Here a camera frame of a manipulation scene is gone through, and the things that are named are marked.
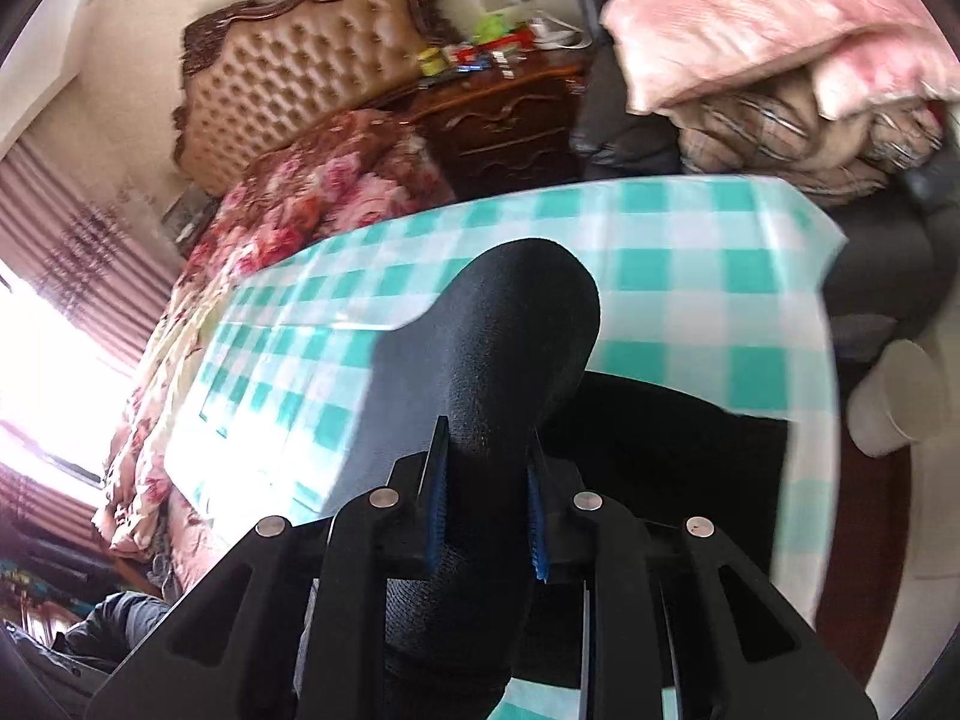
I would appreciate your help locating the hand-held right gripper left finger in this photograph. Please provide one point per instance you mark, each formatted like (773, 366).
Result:
(435, 510)

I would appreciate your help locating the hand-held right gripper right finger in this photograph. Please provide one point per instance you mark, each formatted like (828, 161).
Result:
(536, 532)

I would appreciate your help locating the black pants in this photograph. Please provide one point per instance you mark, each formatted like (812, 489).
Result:
(525, 315)

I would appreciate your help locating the green checkered tablecloth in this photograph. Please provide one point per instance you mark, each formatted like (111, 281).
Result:
(675, 277)

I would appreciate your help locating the person's leg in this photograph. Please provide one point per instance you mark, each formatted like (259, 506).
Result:
(112, 622)

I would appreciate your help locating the red floral blanket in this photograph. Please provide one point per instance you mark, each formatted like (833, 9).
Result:
(300, 195)

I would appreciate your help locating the white cylindrical bin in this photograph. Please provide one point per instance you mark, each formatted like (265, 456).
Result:
(892, 397)

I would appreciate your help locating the dark wooden nightstand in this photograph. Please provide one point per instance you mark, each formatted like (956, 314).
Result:
(495, 127)

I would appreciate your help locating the black leather sofa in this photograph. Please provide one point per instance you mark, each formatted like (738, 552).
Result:
(615, 127)

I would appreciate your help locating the yellow lidded jar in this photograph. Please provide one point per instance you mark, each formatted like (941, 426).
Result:
(430, 61)

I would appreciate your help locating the pink striped curtain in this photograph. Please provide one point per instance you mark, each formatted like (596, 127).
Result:
(75, 240)

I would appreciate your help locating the beige plaid quilt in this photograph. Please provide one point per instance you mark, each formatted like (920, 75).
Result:
(750, 135)

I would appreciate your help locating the red packets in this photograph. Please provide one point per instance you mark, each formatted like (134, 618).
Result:
(484, 54)

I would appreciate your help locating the tufted brown leather headboard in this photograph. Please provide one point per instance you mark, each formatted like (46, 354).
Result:
(300, 67)

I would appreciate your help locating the green plastic item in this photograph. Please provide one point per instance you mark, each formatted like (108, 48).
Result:
(495, 26)

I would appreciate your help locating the large pink pillow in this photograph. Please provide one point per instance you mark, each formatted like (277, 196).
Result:
(750, 7)

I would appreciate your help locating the small pink pillow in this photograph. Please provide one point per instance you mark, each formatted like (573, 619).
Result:
(885, 67)

